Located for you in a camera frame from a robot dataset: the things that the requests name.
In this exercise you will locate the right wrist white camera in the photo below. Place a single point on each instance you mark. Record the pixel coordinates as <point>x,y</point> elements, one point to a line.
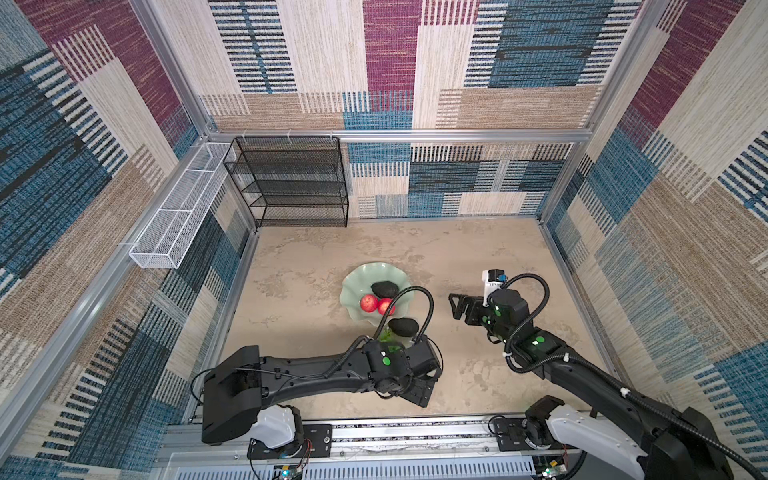
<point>492,279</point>

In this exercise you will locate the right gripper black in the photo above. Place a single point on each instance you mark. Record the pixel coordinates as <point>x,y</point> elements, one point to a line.
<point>474,303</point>

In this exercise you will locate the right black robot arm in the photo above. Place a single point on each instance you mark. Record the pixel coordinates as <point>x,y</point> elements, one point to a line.
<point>643,437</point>

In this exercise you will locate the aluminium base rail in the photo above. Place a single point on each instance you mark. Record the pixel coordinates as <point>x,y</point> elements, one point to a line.
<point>432,447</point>

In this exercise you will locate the light green wavy fruit bowl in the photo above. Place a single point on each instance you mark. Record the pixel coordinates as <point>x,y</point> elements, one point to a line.
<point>358,283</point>

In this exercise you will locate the black wire mesh shelf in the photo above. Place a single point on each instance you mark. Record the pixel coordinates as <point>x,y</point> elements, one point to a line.
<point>290,181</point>

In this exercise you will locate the green fake grape bunch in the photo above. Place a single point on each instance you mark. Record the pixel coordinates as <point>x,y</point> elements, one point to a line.
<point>391,346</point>

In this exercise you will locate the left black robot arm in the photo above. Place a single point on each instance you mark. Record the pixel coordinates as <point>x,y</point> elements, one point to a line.
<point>247,383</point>

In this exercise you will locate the white wire mesh basket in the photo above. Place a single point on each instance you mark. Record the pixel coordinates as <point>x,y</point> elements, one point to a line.
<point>165,241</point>

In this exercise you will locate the red fake apple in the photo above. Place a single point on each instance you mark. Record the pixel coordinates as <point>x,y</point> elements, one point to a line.
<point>385,307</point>
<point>369,303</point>

